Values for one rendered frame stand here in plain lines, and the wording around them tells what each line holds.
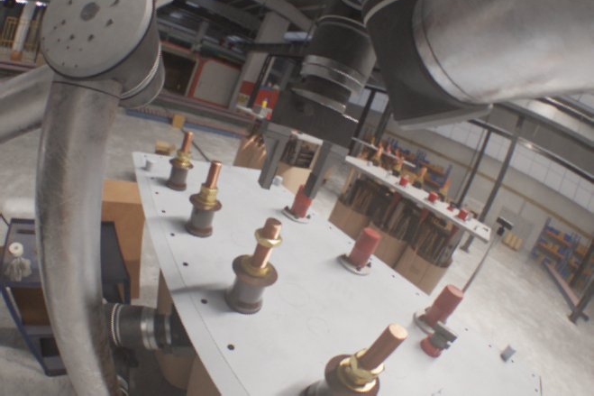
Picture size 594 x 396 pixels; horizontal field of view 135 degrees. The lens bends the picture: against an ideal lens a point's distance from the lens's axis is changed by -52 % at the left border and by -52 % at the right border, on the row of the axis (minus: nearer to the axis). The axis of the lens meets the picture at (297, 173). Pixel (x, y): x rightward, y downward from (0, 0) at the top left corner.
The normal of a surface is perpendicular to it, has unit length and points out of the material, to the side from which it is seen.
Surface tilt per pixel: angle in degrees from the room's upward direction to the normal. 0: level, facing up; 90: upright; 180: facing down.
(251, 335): 0
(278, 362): 0
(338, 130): 90
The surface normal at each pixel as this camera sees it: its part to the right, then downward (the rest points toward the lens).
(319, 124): 0.40, 0.36
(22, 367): 0.36, -0.90
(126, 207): 0.61, 0.41
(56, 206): 0.51, 0.15
